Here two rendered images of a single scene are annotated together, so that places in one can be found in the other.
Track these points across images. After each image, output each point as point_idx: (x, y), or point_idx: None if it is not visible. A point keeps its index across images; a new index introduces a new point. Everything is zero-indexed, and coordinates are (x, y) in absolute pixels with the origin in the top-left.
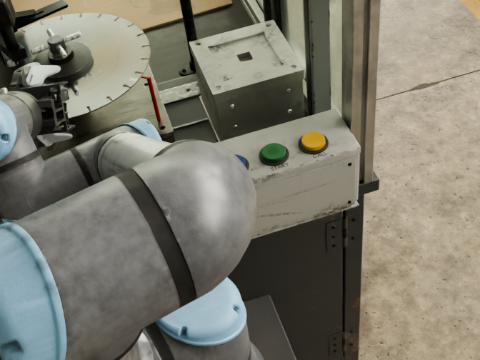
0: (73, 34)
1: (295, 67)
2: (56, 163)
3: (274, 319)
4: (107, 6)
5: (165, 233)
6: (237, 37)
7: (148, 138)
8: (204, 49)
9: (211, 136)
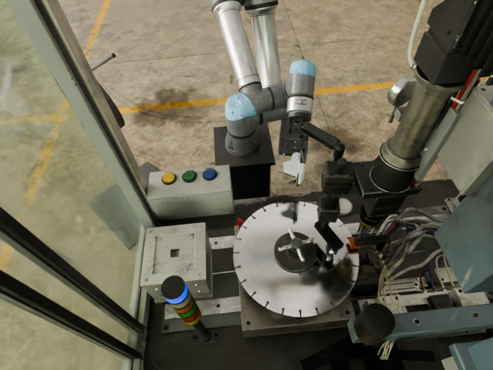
0: (283, 247)
1: (150, 231)
2: (277, 86)
3: (216, 158)
4: None
5: None
6: (172, 272)
7: (237, 49)
8: (197, 266)
9: (214, 258)
